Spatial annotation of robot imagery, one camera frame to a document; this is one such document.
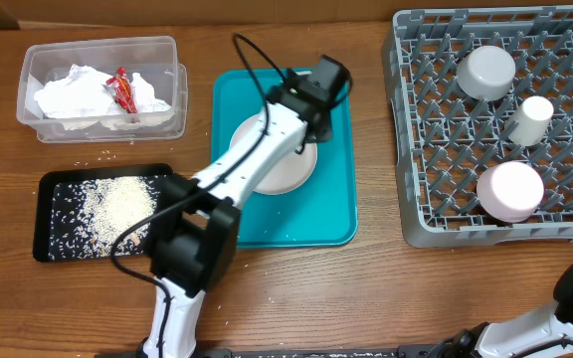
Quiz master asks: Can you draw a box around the grey bowl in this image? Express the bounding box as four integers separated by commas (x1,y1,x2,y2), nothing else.
456,46,516,101

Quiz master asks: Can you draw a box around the clear plastic bin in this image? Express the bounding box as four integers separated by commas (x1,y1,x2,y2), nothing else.
17,36,188,143

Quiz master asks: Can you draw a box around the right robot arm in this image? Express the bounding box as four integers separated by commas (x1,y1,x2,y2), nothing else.
427,264,573,358

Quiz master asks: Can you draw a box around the grey dishwasher rack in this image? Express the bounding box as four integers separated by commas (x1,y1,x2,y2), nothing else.
382,5,573,248

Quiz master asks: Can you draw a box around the red sauce packet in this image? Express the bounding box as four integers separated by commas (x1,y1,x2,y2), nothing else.
104,67,137,114

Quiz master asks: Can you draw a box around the white cup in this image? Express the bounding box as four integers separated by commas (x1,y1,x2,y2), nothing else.
506,95,554,146

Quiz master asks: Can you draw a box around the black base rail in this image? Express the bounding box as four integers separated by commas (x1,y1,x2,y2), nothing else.
95,343,447,358

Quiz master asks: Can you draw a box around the pile of rice scraps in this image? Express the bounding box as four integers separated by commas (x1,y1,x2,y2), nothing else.
47,175,164,262

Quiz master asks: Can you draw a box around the teal serving tray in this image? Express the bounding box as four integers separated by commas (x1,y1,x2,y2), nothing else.
210,70,358,249

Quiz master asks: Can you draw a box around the white napkin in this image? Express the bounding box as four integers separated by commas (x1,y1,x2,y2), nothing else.
34,65,121,130
100,73,172,130

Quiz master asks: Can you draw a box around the small pink plate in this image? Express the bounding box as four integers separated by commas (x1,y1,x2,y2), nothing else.
477,161,544,223

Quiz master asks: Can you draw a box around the black tray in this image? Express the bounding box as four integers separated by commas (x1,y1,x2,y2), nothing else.
33,163,173,263

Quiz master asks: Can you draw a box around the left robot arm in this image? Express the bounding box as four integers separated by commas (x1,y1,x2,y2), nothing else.
137,56,352,357

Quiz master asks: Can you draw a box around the large white plate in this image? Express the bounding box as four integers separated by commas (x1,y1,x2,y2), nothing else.
227,121,318,195

